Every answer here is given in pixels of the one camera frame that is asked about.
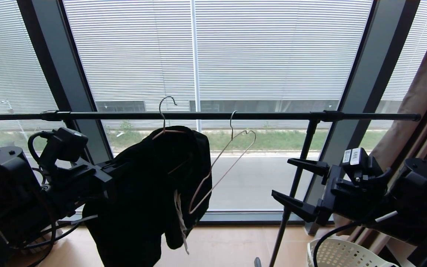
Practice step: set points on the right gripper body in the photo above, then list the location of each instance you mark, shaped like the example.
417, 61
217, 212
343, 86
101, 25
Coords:
350, 204

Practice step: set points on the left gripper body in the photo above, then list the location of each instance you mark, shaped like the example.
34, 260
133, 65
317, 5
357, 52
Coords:
83, 181

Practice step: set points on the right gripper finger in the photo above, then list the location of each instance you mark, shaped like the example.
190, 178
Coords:
298, 207
310, 165

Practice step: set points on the black shorts with white stripes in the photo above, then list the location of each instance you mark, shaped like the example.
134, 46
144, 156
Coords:
143, 193

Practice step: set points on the pink clothes hanger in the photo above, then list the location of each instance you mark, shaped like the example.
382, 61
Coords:
163, 119
231, 129

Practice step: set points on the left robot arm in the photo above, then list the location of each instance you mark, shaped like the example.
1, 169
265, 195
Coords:
6, 181

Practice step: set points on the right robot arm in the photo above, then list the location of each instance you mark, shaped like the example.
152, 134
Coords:
421, 189

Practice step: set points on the white laundry basket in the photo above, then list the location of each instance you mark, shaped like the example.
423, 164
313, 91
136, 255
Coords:
343, 254

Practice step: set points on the black clothes rack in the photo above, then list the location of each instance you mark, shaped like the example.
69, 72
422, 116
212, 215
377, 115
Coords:
143, 115

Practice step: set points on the window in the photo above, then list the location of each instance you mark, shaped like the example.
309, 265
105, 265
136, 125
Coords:
254, 55

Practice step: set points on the brown curtain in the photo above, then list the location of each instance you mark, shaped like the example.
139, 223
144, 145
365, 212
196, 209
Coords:
421, 92

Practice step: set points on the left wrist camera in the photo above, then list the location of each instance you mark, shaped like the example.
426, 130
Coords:
67, 142

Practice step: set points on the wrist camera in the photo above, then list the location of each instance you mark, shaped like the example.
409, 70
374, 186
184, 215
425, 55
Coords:
67, 142
361, 159

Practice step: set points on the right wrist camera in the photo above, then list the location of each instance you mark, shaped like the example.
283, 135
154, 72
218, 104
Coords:
361, 159

